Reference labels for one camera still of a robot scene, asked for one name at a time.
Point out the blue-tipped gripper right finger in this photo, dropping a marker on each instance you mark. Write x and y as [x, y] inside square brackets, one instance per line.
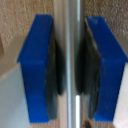
[106, 73]

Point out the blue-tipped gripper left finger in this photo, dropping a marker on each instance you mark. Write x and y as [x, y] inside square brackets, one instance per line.
[35, 70]

